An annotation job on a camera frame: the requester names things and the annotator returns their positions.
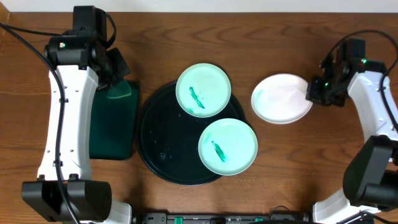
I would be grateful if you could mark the rectangular black tray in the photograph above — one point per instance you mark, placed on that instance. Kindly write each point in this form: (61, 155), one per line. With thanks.
(112, 125)

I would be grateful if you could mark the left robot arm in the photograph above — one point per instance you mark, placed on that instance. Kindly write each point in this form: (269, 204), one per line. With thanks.
(80, 61)

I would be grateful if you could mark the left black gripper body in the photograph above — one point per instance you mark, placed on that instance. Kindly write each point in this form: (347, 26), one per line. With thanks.
(117, 66)

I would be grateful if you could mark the green sponge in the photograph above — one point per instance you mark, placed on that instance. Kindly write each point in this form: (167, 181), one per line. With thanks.
(119, 90)

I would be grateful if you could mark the white plate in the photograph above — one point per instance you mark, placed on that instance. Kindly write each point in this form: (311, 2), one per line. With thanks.
(280, 98)

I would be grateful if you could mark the mint green plate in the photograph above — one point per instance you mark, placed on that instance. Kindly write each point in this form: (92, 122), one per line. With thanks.
(227, 146)
(203, 90)

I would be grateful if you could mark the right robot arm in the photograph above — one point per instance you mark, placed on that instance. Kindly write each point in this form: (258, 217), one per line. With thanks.
(369, 187)

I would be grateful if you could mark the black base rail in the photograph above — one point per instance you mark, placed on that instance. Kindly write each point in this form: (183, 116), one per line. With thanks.
(279, 214)

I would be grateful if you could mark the round black tray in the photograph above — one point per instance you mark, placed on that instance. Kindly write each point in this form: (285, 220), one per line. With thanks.
(167, 137)

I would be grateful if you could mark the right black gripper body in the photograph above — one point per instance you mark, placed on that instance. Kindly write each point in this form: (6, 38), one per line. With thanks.
(326, 91)

